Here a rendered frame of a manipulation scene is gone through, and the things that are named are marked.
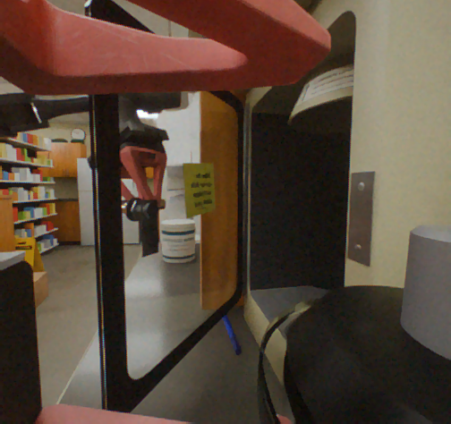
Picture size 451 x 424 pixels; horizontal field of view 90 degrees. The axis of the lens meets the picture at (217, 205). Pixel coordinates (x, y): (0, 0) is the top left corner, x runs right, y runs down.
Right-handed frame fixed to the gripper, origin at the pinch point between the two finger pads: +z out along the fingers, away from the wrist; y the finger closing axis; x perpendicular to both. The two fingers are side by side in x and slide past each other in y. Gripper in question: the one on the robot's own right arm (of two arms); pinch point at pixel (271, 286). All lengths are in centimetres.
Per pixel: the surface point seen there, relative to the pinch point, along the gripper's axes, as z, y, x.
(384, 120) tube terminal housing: 12.0, 6.8, 9.0
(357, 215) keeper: 11.8, 0.1, 10.7
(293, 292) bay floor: 20.3, -18.4, 35.3
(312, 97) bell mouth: 13.8, 12.7, 20.5
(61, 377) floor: -77, -119, 148
